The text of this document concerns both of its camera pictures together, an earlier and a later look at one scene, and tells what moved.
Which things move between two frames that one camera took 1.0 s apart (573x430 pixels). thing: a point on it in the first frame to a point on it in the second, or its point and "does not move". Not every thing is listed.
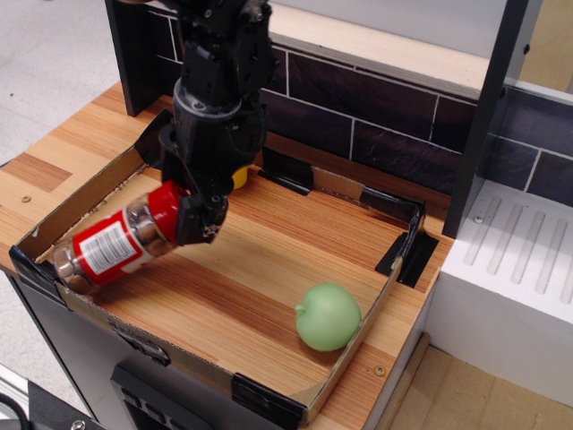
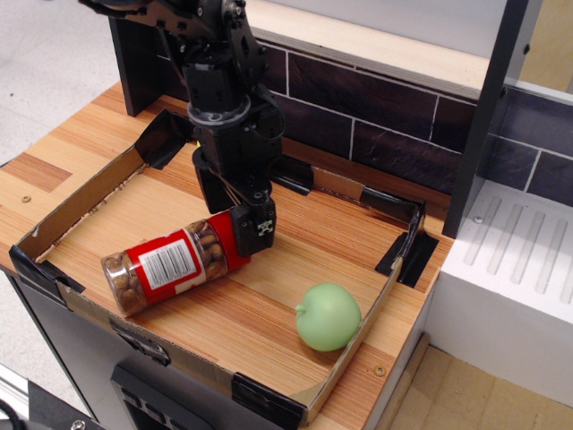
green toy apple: [328, 316] does not move
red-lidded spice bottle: [145, 230] to [158, 270]
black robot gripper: [214, 133] to [236, 159]
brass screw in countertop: [380, 371] does not move
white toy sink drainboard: [503, 301] does not move
